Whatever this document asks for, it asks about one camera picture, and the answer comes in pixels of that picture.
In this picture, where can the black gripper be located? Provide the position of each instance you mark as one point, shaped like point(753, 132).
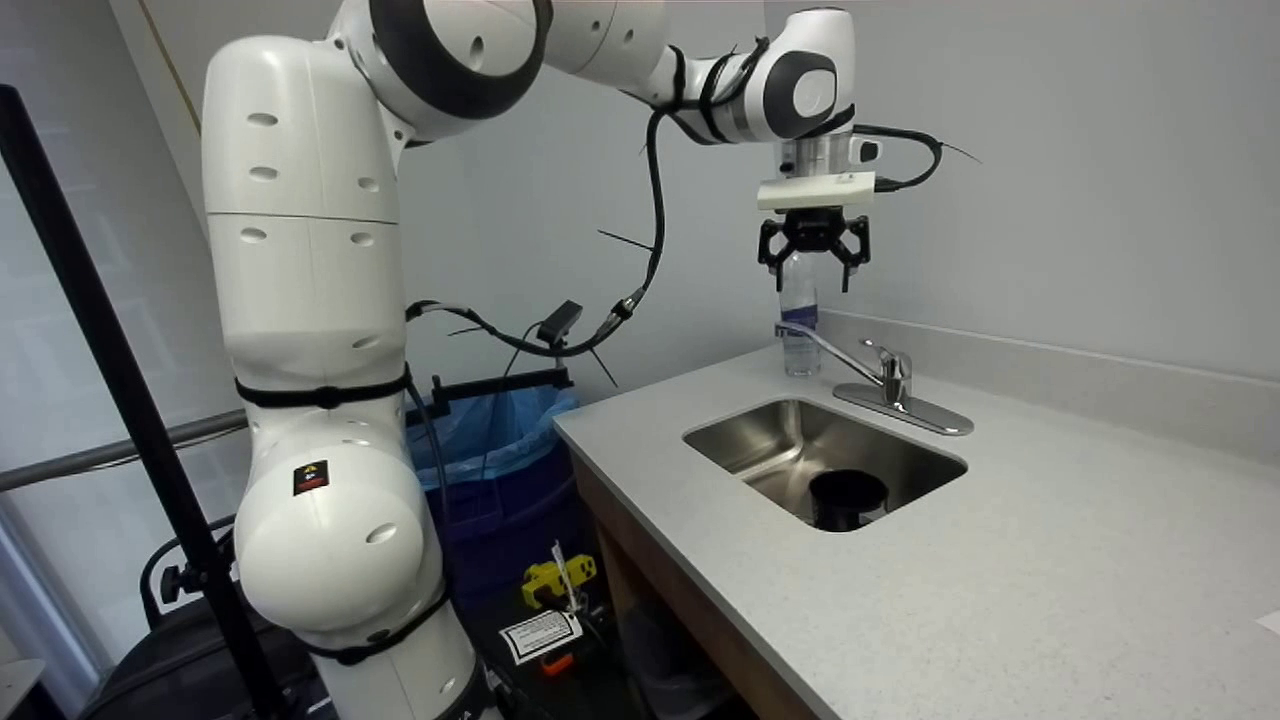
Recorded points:
point(812, 228)

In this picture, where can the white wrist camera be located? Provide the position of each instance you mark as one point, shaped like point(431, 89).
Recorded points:
point(852, 148)

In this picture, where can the black cup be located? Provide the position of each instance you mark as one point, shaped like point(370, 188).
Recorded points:
point(851, 501)

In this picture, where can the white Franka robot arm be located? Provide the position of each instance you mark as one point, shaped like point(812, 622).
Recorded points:
point(303, 293)

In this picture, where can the white label tag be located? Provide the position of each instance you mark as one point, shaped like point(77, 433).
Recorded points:
point(541, 639)

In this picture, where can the trash bin with blue bag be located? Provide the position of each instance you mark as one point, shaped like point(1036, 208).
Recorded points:
point(501, 493)

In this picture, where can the black clamp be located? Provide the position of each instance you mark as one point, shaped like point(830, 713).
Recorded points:
point(562, 326)

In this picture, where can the clear smartwater bottle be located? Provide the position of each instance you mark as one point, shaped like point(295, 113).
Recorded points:
point(803, 350)

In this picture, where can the stainless steel sink basin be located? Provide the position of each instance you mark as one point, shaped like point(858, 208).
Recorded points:
point(760, 447)

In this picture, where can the black bag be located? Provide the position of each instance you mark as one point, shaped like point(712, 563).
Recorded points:
point(144, 665)

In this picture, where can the yellow tool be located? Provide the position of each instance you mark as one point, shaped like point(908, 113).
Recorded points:
point(554, 580)

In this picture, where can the white gripper mounting plate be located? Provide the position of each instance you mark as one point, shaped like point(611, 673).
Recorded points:
point(816, 188)

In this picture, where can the black tripod pole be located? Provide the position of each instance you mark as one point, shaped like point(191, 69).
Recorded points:
point(127, 401)

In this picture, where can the wooden counter cabinet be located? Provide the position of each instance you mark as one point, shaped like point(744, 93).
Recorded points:
point(665, 615)

